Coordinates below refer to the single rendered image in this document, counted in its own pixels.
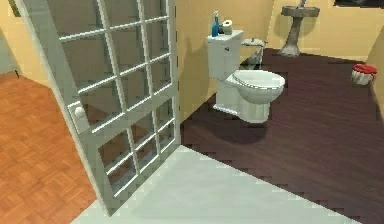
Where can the blue spray bottle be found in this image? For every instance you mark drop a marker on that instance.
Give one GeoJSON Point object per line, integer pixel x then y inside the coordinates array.
{"type": "Point", "coordinates": [215, 28]}

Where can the grey toilet paper holder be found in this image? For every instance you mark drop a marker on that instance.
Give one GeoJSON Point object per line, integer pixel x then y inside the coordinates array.
{"type": "Point", "coordinates": [254, 50]}

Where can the white toilet paper roll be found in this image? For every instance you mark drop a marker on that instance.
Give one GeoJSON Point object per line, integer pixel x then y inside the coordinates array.
{"type": "Point", "coordinates": [227, 26]}

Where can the white glass pane door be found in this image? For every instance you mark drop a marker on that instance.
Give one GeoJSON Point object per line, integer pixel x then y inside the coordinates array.
{"type": "Point", "coordinates": [89, 130]}

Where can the round white door knob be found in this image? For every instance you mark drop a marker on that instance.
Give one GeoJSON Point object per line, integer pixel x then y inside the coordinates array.
{"type": "Point", "coordinates": [79, 112]}

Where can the red and white bin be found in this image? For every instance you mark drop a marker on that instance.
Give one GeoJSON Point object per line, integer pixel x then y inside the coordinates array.
{"type": "Point", "coordinates": [363, 73]}

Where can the dark framed mirror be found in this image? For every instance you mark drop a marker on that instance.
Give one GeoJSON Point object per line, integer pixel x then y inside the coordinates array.
{"type": "Point", "coordinates": [360, 2]}

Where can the grey pedestal sink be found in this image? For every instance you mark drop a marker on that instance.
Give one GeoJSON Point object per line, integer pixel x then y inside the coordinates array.
{"type": "Point", "coordinates": [294, 26]}

